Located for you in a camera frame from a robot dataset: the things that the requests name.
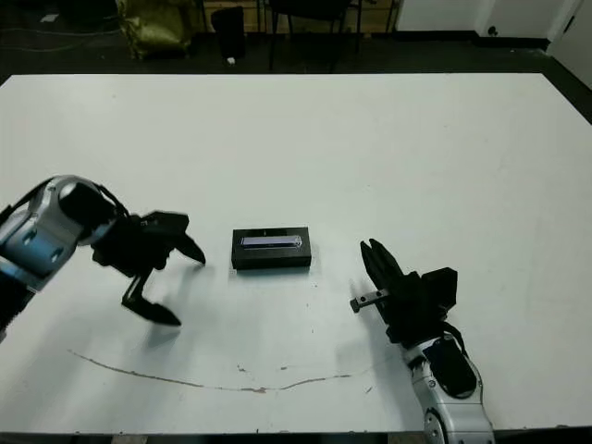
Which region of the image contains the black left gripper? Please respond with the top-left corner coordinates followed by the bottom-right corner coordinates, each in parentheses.
top-left (91, 213), bottom-right (208, 327)

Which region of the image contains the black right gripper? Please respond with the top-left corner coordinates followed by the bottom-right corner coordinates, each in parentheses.
top-left (350, 239), bottom-right (449, 346)

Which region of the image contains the black box lid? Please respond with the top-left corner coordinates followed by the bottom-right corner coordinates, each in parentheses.
top-left (230, 225), bottom-right (313, 271)

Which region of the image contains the black box white insert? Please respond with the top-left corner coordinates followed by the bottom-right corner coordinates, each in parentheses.
top-left (230, 261), bottom-right (312, 274)

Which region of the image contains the crinkled plastic bag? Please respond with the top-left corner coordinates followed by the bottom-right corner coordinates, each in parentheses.
top-left (115, 0), bottom-right (195, 60)

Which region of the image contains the black waste bin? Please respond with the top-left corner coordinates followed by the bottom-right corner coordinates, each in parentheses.
top-left (211, 5), bottom-right (247, 60)

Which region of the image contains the white door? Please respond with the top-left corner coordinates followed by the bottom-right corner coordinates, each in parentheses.
top-left (545, 0), bottom-right (592, 92)

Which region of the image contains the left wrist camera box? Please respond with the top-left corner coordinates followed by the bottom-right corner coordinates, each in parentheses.
top-left (138, 211), bottom-right (191, 249)

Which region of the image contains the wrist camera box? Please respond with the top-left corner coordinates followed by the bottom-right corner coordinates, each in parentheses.
top-left (419, 266), bottom-right (459, 320)
top-left (138, 211), bottom-right (191, 249)

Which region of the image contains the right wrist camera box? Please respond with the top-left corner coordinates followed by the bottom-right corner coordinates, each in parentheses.
top-left (419, 266), bottom-right (459, 320)

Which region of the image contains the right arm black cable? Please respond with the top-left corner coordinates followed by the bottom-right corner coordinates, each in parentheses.
top-left (438, 321), bottom-right (468, 357)

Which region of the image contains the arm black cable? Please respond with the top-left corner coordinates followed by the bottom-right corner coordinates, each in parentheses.
top-left (438, 321), bottom-right (468, 357)
top-left (0, 182), bottom-right (130, 223)

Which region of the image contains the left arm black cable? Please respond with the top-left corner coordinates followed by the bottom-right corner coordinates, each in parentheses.
top-left (0, 182), bottom-right (130, 223)

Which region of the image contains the thin white floor cable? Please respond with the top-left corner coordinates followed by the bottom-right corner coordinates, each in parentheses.
top-left (0, 20), bottom-right (124, 52)

